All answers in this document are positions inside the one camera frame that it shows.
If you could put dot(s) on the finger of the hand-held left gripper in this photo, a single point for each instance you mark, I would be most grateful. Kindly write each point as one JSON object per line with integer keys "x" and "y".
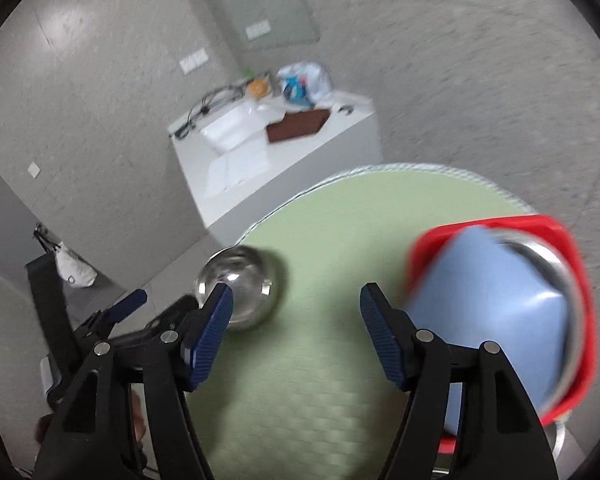
{"x": 172, "y": 316}
{"x": 127, "y": 304}

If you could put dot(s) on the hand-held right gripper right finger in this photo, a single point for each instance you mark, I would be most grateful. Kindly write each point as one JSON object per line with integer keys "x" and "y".
{"x": 380, "y": 332}

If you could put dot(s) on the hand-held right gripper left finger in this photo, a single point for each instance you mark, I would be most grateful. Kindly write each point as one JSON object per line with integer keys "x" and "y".
{"x": 211, "y": 332}

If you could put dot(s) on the steel bowl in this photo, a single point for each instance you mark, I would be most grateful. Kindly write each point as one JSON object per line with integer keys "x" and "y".
{"x": 240, "y": 285}
{"x": 550, "y": 270}

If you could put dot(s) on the red plastic basket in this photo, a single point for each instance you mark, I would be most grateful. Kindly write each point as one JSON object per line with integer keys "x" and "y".
{"x": 577, "y": 280}

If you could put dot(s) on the white hanging bag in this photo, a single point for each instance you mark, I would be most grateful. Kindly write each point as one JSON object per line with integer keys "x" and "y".
{"x": 75, "y": 267}

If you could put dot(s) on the green round table cloth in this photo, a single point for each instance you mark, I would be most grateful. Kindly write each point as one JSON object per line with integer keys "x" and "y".
{"x": 310, "y": 260}

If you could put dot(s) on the blue cloth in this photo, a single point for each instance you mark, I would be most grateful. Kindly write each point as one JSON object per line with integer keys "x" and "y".
{"x": 480, "y": 300}

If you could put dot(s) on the white paper sheet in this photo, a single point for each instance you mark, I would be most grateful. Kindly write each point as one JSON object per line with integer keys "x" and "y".
{"x": 237, "y": 170}

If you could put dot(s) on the white cabinet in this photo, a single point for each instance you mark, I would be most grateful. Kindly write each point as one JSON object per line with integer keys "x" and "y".
{"x": 305, "y": 170}

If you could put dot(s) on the white open box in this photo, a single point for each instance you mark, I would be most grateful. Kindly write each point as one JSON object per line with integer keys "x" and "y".
{"x": 232, "y": 127}

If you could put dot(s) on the brown cardboard box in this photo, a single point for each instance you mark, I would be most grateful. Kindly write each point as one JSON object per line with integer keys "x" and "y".
{"x": 295, "y": 127}

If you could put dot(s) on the orange round container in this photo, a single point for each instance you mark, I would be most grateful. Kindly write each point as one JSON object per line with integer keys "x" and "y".
{"x": 258, "y": 88}

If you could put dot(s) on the white plastic bag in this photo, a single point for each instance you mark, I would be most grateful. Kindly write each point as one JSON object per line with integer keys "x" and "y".
{"x": 307, "y": 80}

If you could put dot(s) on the small white wall switch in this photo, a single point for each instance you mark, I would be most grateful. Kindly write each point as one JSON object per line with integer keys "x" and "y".
{"x": 34, "y": 170}

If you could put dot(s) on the white wall socket plate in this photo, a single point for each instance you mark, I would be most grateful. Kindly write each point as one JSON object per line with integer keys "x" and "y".
{"x": 258, "y": 30}
{"x": 195, "y": 61}

